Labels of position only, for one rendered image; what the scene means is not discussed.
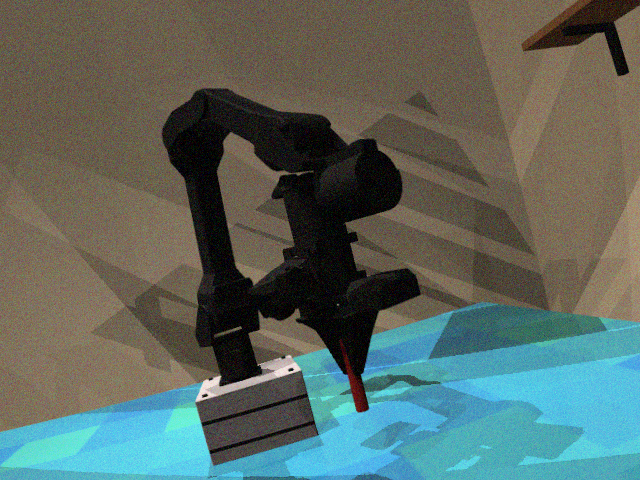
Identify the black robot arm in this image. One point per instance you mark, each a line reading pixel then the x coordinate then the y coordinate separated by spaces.
pixel 348 183

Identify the dark red peg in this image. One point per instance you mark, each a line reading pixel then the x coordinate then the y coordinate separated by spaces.
pixel 356 385

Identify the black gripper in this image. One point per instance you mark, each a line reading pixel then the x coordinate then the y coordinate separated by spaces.
pixel 360 298

